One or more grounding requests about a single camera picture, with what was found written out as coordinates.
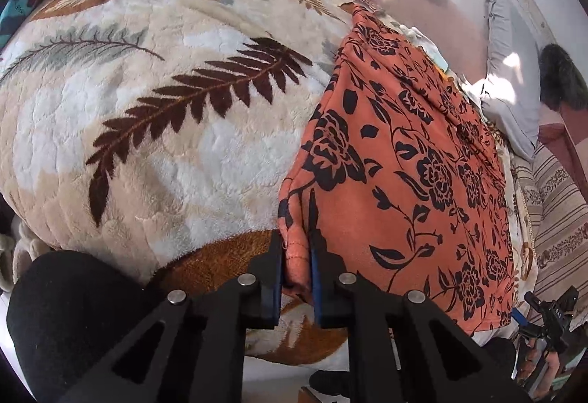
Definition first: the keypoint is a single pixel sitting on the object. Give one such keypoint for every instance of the pink headboard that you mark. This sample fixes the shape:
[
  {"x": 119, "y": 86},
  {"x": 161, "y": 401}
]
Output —
[{"x": 567, "y": 132}]

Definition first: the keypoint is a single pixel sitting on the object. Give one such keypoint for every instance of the leaf print fleece blanket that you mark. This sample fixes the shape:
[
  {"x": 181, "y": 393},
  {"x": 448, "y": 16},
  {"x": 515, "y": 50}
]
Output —
[{"x": 138, "y": 77}]

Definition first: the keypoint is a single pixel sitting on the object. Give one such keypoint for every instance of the person's right hand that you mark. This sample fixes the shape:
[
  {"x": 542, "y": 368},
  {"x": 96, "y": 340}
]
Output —
[{"x": 544, "y": 364}]

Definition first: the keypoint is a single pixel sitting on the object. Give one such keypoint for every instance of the small white teal packet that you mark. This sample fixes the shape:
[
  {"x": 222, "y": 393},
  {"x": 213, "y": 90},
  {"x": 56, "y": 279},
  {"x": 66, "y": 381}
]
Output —
[{"x": 438, "y": 61}]

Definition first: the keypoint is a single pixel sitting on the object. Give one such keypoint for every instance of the teal patterned cloth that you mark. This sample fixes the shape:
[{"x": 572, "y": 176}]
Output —
[{"x": 20, "y": 3}]

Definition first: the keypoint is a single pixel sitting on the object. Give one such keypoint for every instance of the striped beige cover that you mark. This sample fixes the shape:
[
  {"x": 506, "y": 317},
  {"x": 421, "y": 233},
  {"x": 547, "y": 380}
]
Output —
[{"x": 560, "y": 219}]

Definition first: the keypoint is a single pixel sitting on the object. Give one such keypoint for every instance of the orange black floral cloth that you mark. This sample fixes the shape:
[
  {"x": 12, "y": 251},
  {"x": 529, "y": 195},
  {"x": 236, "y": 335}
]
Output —
[{"x": 404, "y": 182}]

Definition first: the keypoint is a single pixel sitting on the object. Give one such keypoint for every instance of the person's black clothed leg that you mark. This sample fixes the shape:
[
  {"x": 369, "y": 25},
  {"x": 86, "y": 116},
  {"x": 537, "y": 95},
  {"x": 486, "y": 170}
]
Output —
[{"x": 69, "y": 320}]

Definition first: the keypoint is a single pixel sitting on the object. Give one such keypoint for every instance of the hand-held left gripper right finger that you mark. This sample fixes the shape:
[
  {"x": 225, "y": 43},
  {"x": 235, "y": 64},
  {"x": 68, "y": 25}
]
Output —
[{"x": 316, "y": 288}]

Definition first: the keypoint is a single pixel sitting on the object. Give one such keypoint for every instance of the grey pillow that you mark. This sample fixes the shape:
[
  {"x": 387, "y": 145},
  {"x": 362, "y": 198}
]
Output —
[{"x": 512, "y": 63}]

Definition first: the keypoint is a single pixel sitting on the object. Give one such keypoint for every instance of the dark furry cloth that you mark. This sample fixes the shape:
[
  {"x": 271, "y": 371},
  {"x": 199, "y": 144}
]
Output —
[{"x": 562, "y": 77}]

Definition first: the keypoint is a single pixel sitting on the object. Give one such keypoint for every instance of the pink bed sheet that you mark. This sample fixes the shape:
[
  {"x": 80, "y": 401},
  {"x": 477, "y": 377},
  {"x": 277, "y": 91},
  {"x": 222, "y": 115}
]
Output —
[{"x": 422, "y": 3}]

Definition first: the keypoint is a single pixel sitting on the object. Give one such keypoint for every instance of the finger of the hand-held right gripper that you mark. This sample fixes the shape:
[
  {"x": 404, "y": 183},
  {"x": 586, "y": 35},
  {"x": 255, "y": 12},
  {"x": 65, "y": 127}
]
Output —
[{"x": 520, "y": 316}]

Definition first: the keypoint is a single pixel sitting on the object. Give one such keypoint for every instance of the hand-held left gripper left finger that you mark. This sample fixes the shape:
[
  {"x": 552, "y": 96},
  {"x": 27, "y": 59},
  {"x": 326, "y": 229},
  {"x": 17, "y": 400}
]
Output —
[{"x": 276, "y": 288}]

